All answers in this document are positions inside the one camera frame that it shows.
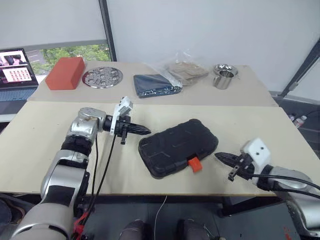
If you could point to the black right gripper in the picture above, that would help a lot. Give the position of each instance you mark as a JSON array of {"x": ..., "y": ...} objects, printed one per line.
[{"x": 243, "y": 166}]

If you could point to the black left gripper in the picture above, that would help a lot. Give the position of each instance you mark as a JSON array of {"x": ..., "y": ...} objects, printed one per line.
[{"x": 123, "y": 127}]

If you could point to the black plastic tool case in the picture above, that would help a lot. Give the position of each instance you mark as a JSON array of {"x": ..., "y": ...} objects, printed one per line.
[{"x": 175, "y": 145}]

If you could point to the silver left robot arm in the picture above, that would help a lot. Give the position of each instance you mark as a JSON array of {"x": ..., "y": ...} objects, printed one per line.
[{"x": 65, "y": 175}]

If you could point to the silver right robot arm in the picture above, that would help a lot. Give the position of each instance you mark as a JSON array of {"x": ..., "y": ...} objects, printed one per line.
[{"x": 300, "y": 212}]

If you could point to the folded dark blue cloth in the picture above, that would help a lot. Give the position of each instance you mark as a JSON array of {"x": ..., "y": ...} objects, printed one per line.
[{"x": 152, "y": 86}]

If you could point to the round perforated metal plate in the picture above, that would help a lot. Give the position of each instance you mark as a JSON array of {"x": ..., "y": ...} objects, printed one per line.
[{"x": 102, "y": 77}]

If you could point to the clear plastic bag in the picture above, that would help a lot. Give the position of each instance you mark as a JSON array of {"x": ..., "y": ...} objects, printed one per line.
[{"x": 163, "y": 71}]

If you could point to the folded beige cloth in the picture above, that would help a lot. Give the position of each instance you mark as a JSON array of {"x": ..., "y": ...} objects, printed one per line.
[{"x": 187, "y": 72}]

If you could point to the stainless steel mug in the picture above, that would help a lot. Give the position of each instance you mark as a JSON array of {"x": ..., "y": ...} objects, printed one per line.
[{"x": 222, "y": 81}]

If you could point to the dark rounded shape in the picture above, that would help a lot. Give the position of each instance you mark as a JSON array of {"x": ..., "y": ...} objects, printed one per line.
[
  {"x": 132, "y": 231},
  {"x": 192, "y": 231}
]

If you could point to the stainless steel bowl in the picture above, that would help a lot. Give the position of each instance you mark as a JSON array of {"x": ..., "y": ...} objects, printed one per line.
[{"x": 225, "y": 68}]

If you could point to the orange-red rectangular box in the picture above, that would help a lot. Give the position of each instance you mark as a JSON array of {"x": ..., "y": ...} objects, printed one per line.
[{"x": 63, "y": 75}]

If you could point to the black diagonal metal bar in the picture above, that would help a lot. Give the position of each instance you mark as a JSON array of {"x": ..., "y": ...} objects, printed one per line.
[{"x": 300, "y": 72}]

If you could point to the open laptop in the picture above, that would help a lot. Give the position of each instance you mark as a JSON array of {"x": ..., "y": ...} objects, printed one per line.
[{"x": 15, "y": 67}]

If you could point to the dark blue rounded object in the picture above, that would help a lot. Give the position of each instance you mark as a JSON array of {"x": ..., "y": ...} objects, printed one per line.
[{"x": 7, "y": 210}]

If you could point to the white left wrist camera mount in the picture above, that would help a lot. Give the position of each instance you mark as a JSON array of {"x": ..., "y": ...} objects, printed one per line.
[{"x": 115, "y": 117}]

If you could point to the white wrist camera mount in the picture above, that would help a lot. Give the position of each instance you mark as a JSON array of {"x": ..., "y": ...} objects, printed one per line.
[
  {"x": 258, "y": 150},
  {"x": 115, "y": 117}
]

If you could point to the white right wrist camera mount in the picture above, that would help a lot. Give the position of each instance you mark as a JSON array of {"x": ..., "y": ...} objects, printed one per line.
[{"x": 258, "y": 150}]

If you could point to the black table frame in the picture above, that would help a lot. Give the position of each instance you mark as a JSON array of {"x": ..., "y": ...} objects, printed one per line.
[{"x": 250, "y": 205}]

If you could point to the black window frame post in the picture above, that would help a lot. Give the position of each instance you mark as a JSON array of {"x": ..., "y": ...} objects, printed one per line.
[{"x": 107, "y": 30}]

